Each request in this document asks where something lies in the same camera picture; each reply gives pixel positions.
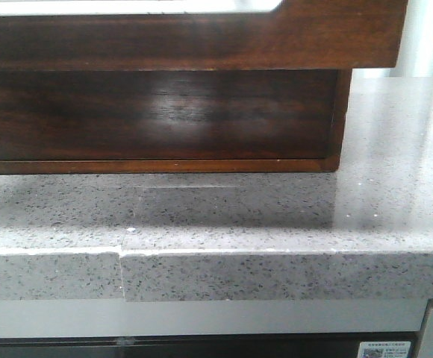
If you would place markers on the black appliance under counter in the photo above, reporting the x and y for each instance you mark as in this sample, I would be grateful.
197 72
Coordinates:
241 345

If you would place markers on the white label sticker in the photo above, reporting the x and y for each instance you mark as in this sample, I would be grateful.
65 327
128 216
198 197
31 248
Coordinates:
399 349

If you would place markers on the open wooden upper drawer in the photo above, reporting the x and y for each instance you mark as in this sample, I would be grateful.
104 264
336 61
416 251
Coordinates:
296 35

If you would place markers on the white grey curtain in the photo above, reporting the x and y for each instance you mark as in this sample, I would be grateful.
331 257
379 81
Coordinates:
416 51

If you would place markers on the dark wooden drawer cabinet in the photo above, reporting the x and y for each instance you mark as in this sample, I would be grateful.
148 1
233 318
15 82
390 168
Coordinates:
63 122

